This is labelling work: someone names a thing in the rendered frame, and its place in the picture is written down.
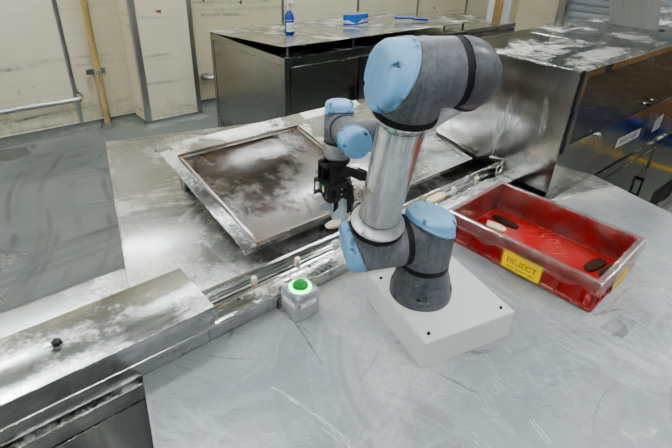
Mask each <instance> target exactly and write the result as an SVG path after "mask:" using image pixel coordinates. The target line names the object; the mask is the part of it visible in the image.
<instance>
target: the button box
mask: <svg viewBox="0 0 672 448"><path fill-rule="evenodd" d="M296 279H305V280H307V281H309V282H310V283H311V290H310V291H309V292H307V293H305V294H295V293H293V292H292V291H290V289H289V284H290V283H291V282H292V281H293V280H292V281H290V282H288V283H286V284H283V285H282V286H281V298H280V299H278V309H280V308H282V309H283V310H284V311H285V312H286V313H287V314H288V315H289V316H290V317H291V318H292V319H294V320H295V321H296V322H297V323H299V322H300V321H302V320H304V319H306V318H308V317H310V316H311V315H313V314H315V313H317V312H319V290H320V289H319V288H318V287H317V286H316V285H314V284H313V283H312V282H311V281H310V280H308V279H307V278H306V277H305V276H303V275H302V276H300V277H298V278H296ZM296 279H294V280H296Z"/></svg>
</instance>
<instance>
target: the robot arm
mask: <svg viewBox="0 0 672 448"><path fill-rule="evenodd" d="M502 73H503V70H502V63H501V60H500V58H499V56H498V54H497V52H496V51H495V49H494V48H493V47H492V46H491V45H490V44H488V43H487V42H486V41H484V40H483V39H481V38H478V37H475V36H470V35H453V36H452V35H451V36H412V35H403V36H400V37H390V38H385V39H383V40H382V41H381V42H379V43H377V44H376V46H375V47H374V48H373V50H372V51H371V53H370V55H369V58H368V60H367V64H366V68H365V73H364V81H365V85H364V96H365V100H366V103H367V105H368V107H369V108H370V109H371V110H372V114H373V116H374V117H375V119H374V120H360V121H357V120H356V119H355V118H354V113H355V111H354V103H353V102H352V101H351V100H349V99H345V98H332V99H329V100H327V101H326V103H325V112H324V141H323V155H324V158H322V159H319V160H318V176H316V177H314V194H316V193H320V194H321V196H322V197H324V202H323V203H322V204H321V205H320V207H319V209H320V210H321V211H325V210H330V214H331V217H332V219H334V220H336V219H341V223H340V224H339V239H340V245H341V249H342V253H343V257H344V260H345V262H346V265H347V267H348V268H349V270H351V271H352V272H354V273H359V272H366V273H367V272H368V271H373V270H380V269H386V268H392V267H396V269H395V271H394V273H393V274H392V276H391V279H390V285H389V291H390V294H391V296H392V297H393V299H394V300H395V301H396V302H397V303H399V304H400V305H402V306H403V307H405V308H408V309H410V310H413V311H418V312H434V311H438V310H440V309H442V308H444V307H445V306H447V305H448V303H449V302H450V299H451V294H452V285H451V282H450V275H449V264H450V260H451V254H452V249H453V244H454V238H455V237H456V225H457V223H456V219H455V217H454V215H453V214H452V213H451V212H450V211H448V210H447V209H445V208H444V207H442V206H439V205H437V204H434V203H430V202H413V203H410V204H409V205H408V206H407V208H406V209H405V214H401V213H402V209H403V206H404V203H405V199H406V196H407V192H408V189H409V185H410V182H411V179H412V175H413V172H414V168H415V165H416V161H417V158H418V154H419V151H420V148H421V144H422V143H423V140H424V139H425V134H427V133H428V132H430V131H432V130H433V129H435V128H436V127H438V126H439V125H441V124H443V123H444V122H446V121H447V120H449V119H451V118H452V117H454V116H455V115H457V114H459V113H460V112H471V111H473V110H476V109H477V108H479V107H481V106H482V105H484V104H485V103H487V102H488V101H489V100H490V99H491V98H493V96H494V95H495V94H496V92H497V91H498V89H499V87H500V85H501V81H502ZM370 151H372V152H371V157H370V161H369V166H368V171H366V170H364V169H363V168H360V167H358V168H357V167H354V166H351V165H348V164H349V163H350V158H352V159H359V158H362V157H364V156H365V155H367V154H368V153H369V152H370ZM349 176H350V177H353V178H355V179H357V180H360V181H365V186H364V191H363V196H362V201H361V204H360V205H358V206H357V207H356V208H355V209H354V210H353V212H352V214H351V219H350V221H347V220H348V218H349V216H350V213H351V211H352V208H353V205H354V193H353V191H354V190H353V187H352V181H351V178H349ZM317 181H319V188H318V189H316V190H315V182H317ZM343 197H344V199H343Z"/></svg>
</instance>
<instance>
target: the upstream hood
mask: <svg viewBox="0 0 672 448"><path fill-rule="evenodd" d="M214 313H215V309H214V306H213V305H212V303H211V302H210V301H209V300H208V299H207V298H206V297H205V295H204V294H203V293H202V292H201V291H200V290H199V289H198V288H197V286H196V285H195V284H194V283H193V282H192V281H191V280H190V278H189V277H188V276H187V275H186V274H185V273H184V272H183V270H182V269H181V268H178V269H176V270H173V271H171V272H168V273H166V274H163V275H161V276H158V277H155V278H153V279H150V280H148V281H145V282H143V283H140V284H138V285H135V286H133V287H130V288H128V289H125V290H122V291H120V292H117V293H115V294H112V295H110V296H107V297H105V298H102V299H100V300H97V301H95V302H92V303H89V304H87V305H84V306H82V307H79V308H77V309H74V310H72V311H69V312H67V313H64V314H62V315H59V316H57V317H54V318H51V319H49V320H46V321H44V322H41V323H39V324H36V325H34V326H31V327H29V328H26V329H24V330H21V331H18V332H16V333H13V334H11V335H8V336H6V337H3V338H1V339H0V430H1V429H3V428H5V427H7V426H9V425H11V424H13V423H15V422H17V421H19V420H21V419H23V418H26V417H28V416H30V415H32V414H34V413H36V412H38V411H40V410H42V409H44V408H46V407H48V406H50V405H52V404H54V403H56V402H58V401H60V400H62V399H64V398H67V397H69V396H71V395H73V394H75V393H77V392H79V391H81V390H83V389H85V388H87V387H89V386H91V385H93V384H95V383H97V382H99V381H101V380H103V379H105V378H108V377H110V376H112V375H114V374H116V373H118V372H120V371H122V370H124V369H126V368H128V367H130V366H132V365H134V364H136V363H138V362H140V361H142V360H144V359H147V358H149V357H151V356H153V355H155V354H157V353H159V352H161V351H163V350H165V349H167V348H169V347H171V346H173V345H175V344H177V343H179V342H181V341H183V340H185V339H188V338H190V337H192V336H194V335H196V334H198V333H200V332H202V331H204V330H206V329H208V328H210V327H212V326H214V325H216V324H215V315H214Z"/></svg>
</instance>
